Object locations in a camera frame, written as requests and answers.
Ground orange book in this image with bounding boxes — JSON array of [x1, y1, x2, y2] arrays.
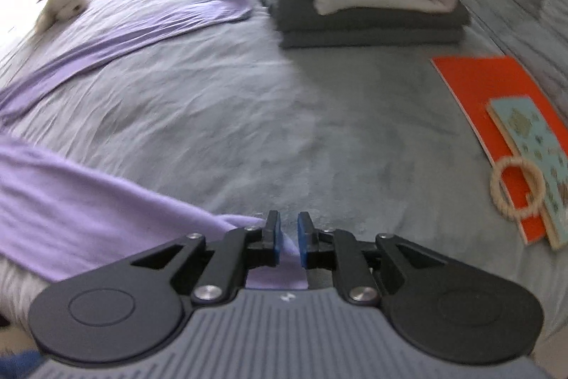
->
[[431, 56, 568, 245]]

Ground purple pants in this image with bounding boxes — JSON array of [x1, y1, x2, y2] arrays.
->
[[0, 0, 309, 291]]

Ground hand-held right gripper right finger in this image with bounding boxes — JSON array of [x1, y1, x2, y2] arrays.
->
[[296, 211, 444, 309]]

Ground white plush dog toy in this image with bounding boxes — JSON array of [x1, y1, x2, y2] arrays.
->
[[34, 0, 98, 34]]

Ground beige rope ring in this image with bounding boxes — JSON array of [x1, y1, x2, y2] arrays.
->
[[490, 157, 544, 223]]

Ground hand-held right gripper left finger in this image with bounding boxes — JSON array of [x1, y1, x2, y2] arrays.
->
[[131, 210, 283, 304]]

